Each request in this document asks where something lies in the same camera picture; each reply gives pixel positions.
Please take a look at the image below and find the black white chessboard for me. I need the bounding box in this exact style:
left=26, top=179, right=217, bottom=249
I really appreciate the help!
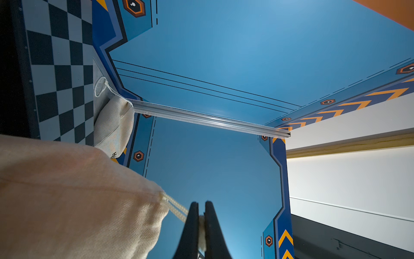
left=10, top=1, right=94, bottom=146

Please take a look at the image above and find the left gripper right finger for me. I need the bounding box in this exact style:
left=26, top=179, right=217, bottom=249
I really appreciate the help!
left=204, top=201, right=232, bottom=259

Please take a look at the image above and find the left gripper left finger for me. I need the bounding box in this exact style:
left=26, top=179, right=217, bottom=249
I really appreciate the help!
left=173, top=202, right=199, bottom=259

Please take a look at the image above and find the beige drawstring bag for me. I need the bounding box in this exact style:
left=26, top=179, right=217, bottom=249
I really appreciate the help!
left=93, top=76, right=135, bottom=159
left=1, top=135, right=188, bottom=259

